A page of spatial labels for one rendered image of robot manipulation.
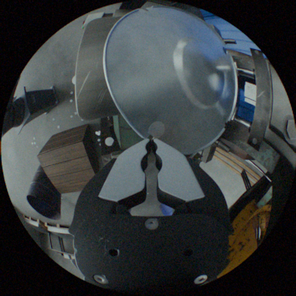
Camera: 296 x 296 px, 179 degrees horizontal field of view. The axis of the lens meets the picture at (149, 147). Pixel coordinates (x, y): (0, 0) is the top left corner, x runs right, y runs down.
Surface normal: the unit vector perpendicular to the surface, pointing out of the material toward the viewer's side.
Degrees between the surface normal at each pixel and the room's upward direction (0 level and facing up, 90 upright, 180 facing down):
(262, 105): 90
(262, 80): 90
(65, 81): 0
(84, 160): 0
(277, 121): 90
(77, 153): 0
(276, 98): 90
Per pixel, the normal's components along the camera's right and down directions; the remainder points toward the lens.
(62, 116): 0.41, 0.47
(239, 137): -0.91, 0.19
